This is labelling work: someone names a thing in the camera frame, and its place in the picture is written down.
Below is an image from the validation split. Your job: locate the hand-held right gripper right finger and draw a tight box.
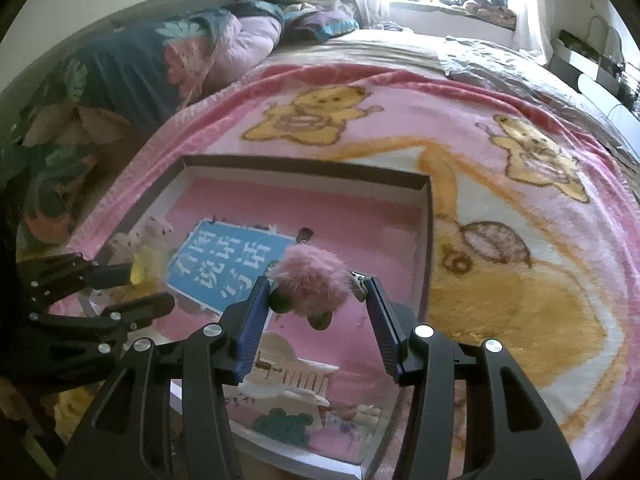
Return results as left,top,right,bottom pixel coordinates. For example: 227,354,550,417
366,279,582,480

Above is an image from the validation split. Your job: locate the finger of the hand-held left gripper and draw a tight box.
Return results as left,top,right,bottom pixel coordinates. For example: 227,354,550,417
17,254,138,307
29,292,176,357

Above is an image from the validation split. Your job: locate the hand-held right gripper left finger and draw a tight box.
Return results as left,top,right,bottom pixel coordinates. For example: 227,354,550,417
55,276,272,480

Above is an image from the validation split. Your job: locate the yellow fluffy hair clip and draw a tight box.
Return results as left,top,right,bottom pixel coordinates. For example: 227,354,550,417
127,245,173,293

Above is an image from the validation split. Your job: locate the pink fluffy hair clip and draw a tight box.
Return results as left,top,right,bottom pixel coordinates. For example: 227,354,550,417
267,245,373,333

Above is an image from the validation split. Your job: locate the shallow cardboard box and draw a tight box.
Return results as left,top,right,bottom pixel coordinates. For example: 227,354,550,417
65,154,435,480

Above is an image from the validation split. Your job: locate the pink bear printed blanket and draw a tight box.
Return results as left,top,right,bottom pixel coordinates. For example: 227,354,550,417
47,62,640,476

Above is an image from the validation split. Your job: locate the dark floral quilt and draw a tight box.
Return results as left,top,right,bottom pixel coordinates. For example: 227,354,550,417
0,0,286,251

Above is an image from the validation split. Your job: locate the clear plastic sheet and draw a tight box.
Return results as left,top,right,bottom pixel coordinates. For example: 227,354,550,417
437,35,546,78

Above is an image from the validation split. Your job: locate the purple pillow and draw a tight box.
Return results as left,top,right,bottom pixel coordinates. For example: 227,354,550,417
285,7,361,43

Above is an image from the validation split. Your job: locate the white desk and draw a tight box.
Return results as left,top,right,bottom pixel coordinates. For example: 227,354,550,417
547,30,640,121

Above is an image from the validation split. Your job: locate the pile of clothes on windowsill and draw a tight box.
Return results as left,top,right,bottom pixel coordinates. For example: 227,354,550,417
440,0,517,23

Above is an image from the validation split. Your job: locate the white curtain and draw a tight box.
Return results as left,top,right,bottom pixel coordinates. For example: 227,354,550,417
505,0,551,56

